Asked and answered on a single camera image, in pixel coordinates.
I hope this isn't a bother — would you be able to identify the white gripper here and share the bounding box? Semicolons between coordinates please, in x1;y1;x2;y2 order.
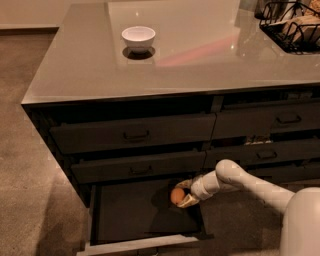
175;175;214;209

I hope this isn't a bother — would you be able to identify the orange fruit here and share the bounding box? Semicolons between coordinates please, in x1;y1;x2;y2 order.
170;187;185;205

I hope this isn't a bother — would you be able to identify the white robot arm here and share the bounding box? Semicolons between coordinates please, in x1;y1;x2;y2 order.
172;159;320;256

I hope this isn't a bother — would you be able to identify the dark middle left drawer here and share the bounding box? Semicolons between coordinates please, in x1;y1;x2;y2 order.
71;151;206;184

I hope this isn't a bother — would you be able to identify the open bottom left drawer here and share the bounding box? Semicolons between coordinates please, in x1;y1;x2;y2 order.
76;175;213;256

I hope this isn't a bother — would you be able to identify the dark top right drawer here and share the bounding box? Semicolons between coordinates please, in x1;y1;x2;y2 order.
212;102;320;139

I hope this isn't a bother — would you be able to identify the dark drawer cabinet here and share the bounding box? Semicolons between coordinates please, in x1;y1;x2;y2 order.
22;0;320;256

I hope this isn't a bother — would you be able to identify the dark middle right drawer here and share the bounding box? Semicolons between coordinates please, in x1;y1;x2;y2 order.
204;139;320;168

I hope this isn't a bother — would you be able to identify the dark top left drawer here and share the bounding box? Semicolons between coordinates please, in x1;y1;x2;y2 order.
50;114;216;154

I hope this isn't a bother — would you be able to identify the white ceramic bowl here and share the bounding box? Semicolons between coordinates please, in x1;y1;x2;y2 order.
121;26;156;53

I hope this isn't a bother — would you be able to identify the black wire basket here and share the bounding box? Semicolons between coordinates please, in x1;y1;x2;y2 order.
259;0;320;54

